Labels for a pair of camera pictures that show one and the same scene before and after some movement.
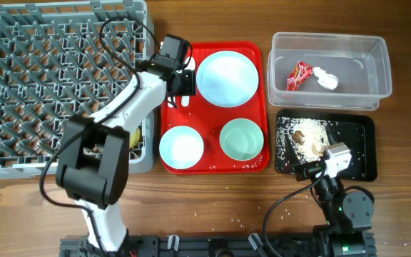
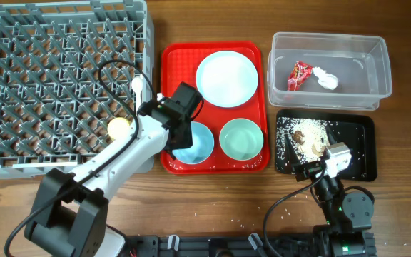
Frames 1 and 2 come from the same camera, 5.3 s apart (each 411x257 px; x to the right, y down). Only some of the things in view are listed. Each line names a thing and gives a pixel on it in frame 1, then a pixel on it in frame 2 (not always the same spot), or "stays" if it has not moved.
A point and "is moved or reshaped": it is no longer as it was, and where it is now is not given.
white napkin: [325, 79] stays
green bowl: [241, 139] stays
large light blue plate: [227, 78] stays
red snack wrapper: [300, 74] stays
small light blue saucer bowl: [181, 147] is moved or reshaped
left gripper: [190, 83] → [186, 140]
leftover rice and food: [308, 138] stays
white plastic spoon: [185, 99] is moved or reshaped
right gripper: [307, 170] stays
